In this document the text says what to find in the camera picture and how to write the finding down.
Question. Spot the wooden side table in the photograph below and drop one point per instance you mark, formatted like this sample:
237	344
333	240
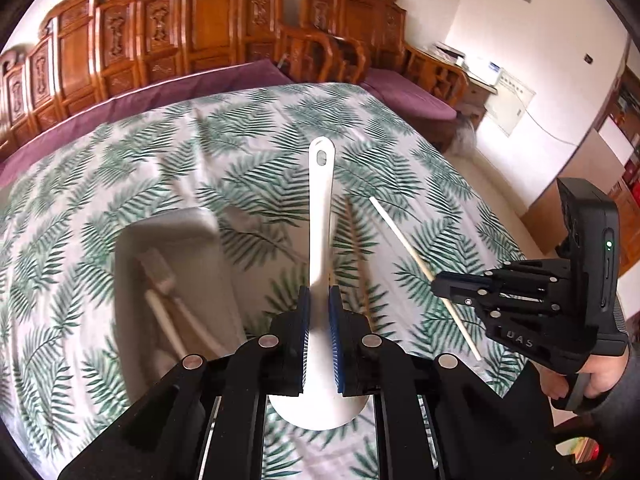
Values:
473	102

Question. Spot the purple armchair cushion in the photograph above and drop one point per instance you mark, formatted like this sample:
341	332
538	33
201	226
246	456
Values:
404	97

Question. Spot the tan wooden chopstick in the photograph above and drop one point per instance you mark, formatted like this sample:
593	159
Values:
363	279

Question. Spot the white ladle spoon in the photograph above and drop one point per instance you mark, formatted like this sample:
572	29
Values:
320	406

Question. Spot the leaf pattern tablecloth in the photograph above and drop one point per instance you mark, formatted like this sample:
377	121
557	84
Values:
244	157

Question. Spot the light bamboo chopstick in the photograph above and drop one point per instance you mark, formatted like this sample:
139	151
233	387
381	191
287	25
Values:
426	271

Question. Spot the white wall chart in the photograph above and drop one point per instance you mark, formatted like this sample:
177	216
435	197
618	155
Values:
509	104

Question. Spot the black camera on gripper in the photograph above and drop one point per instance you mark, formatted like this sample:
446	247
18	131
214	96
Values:
593	235

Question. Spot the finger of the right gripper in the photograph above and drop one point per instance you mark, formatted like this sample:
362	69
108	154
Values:
457	287

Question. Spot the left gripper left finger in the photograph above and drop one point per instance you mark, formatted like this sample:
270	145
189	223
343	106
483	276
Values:
292	328

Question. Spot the grey metal tray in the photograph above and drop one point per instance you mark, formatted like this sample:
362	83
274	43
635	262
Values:
190	241

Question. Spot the carved wooden bench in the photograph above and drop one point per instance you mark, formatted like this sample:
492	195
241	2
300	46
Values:
89	51

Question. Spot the carved wooden armchair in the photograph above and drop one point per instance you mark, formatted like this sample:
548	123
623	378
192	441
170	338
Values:
368	37

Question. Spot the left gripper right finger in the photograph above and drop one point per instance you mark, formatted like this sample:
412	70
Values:
352	362

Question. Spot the grey sleeve right forearm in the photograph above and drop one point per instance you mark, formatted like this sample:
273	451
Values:
612	401

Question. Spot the purple bench cushion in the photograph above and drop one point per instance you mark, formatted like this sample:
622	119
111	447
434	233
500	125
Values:
253	75

